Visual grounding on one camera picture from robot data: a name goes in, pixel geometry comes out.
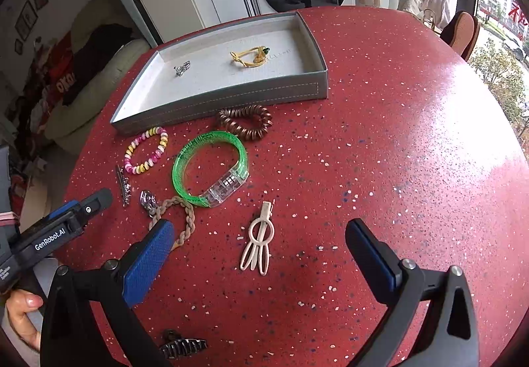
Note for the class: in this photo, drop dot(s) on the small silver earring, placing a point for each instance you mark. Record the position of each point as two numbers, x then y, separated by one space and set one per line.
181 68

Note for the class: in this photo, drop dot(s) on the cream sofa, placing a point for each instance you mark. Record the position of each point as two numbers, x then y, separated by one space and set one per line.
95 110

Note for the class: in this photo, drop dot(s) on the cream hair clip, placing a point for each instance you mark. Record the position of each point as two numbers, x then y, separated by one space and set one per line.
258 245

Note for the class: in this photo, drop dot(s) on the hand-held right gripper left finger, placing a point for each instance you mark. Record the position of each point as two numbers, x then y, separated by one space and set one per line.
148 263

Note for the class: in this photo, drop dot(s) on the red printed cloth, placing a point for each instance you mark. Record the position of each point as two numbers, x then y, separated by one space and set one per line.
53 73

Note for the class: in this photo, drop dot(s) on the black clothing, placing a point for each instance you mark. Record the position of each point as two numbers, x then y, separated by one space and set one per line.
99 53

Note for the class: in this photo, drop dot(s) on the black claw hair clip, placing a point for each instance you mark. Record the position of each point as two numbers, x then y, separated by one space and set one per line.
182 346

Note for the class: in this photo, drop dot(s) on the brown chair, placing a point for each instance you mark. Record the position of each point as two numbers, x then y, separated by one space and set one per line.
461 34

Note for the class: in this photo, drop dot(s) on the silver hair pin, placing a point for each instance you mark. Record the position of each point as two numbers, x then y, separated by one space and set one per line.
124 185

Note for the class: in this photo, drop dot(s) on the silver rhinestone brooch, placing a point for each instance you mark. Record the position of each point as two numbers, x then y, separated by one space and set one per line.
148 201

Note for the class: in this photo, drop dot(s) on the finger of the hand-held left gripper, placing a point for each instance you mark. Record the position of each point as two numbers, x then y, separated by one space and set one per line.
89 208

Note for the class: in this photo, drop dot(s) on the green translucent bangle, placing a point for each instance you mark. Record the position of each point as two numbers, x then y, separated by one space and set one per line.
231 189

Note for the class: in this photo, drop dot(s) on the person's left hand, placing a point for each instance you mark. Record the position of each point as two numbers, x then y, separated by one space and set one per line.
20 309

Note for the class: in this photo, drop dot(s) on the grey jewelry tray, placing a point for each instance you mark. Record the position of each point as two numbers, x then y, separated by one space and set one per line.
268 98

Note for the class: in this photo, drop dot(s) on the framed wall picture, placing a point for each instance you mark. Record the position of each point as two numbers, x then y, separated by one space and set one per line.
25 17

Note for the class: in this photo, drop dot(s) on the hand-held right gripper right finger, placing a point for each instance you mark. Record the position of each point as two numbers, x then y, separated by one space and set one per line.
372 261

